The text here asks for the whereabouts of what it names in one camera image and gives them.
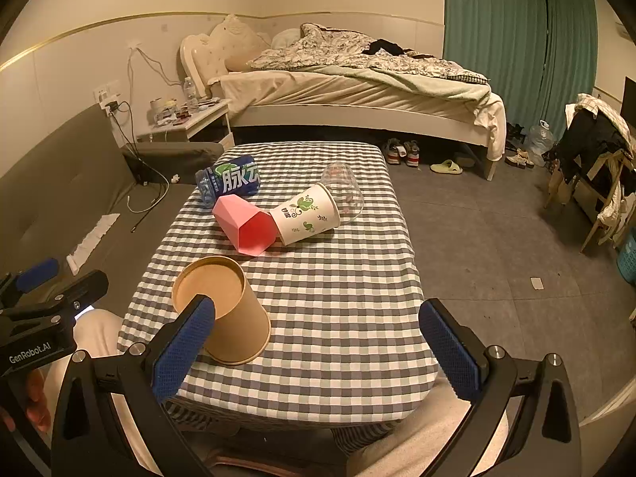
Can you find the blue drink bottle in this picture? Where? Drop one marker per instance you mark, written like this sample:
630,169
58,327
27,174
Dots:
233,179

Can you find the person's right leg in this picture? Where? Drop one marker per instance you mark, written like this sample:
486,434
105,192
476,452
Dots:
422,437

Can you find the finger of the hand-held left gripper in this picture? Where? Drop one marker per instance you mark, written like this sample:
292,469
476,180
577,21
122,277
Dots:
74,290
37,274

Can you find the person's left hand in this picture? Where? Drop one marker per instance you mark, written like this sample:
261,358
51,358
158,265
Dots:
37,402

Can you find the grey sofa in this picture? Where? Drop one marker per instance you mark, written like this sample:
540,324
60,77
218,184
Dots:
49,198

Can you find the white bed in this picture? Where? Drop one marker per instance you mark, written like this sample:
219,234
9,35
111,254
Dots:
348,94

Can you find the brown paper cup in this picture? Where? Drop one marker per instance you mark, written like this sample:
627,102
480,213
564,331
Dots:
238,318

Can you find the white nightstand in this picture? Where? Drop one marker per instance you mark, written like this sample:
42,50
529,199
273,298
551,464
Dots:
198,119

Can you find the grey sneaker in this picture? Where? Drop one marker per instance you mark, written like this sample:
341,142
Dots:
412,154
392,151

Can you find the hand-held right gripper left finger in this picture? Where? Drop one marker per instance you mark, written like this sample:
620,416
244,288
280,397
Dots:
184,348

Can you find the green slipper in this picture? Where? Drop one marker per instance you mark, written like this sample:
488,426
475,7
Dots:
446,166

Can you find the green curtain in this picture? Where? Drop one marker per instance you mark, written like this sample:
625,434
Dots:
497,44

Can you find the person's left leg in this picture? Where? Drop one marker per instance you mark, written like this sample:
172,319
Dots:
99,330

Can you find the white paper scrap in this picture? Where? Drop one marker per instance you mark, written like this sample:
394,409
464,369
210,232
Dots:
537,283

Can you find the wooden chair with clothes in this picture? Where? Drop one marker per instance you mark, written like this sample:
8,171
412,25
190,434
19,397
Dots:
591,144

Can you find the tissue roll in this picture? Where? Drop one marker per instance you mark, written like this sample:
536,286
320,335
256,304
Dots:
158,107

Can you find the beige shoe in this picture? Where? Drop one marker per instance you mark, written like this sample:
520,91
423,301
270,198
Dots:
519,159

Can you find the checkered tablecloth table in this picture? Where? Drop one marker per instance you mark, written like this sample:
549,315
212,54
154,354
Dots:
323,283

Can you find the white green-print paper cup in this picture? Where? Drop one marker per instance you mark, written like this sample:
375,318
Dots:
308,213

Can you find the cream tufted pillow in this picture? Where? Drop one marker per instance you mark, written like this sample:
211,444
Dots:
236,44

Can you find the white wall power socket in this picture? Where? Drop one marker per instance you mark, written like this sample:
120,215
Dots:
107,92

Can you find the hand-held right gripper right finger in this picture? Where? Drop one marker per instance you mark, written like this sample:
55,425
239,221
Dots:
449,353

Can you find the person's leg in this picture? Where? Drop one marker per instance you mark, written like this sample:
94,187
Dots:
99,330
422,437

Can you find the floral quilt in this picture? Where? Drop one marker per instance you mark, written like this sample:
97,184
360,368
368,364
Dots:
348,52

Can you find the clear plastic cup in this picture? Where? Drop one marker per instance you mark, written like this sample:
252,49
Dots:
348,194

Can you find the clear water bottle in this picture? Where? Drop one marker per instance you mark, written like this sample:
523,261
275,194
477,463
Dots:
189,94

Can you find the white folded paper strip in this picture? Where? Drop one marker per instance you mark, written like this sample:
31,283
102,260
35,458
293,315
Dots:
92,241

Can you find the large clear water jug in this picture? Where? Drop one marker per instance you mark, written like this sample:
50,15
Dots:
539,139

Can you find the black garment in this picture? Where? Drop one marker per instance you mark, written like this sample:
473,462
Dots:
382,47

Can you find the blue laundry basket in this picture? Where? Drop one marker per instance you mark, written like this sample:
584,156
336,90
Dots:
628,258

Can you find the white plain pillow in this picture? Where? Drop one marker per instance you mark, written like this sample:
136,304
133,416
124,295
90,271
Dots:
285,38

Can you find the pink faceted cup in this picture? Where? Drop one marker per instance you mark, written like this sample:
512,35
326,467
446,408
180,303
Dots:
243,223

